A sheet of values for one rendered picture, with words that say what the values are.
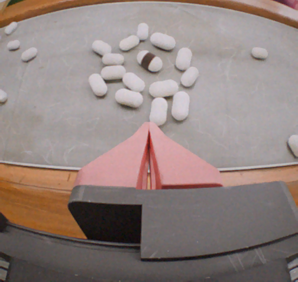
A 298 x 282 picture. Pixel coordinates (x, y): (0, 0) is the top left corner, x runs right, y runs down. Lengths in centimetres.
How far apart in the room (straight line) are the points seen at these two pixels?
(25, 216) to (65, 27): 31
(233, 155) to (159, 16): 26
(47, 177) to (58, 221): 6
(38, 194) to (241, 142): 27
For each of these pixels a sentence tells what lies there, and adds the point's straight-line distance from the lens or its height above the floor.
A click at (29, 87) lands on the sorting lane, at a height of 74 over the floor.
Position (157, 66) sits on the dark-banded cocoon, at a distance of 26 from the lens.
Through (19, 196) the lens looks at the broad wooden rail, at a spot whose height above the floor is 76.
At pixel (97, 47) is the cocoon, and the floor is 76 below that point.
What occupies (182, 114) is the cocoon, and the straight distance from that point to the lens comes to 23.
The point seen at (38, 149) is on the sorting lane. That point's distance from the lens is 28.
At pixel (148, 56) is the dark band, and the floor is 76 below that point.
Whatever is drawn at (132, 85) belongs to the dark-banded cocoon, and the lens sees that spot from 25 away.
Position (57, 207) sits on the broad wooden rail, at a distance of 24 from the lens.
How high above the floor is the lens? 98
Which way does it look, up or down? 77 degrees down
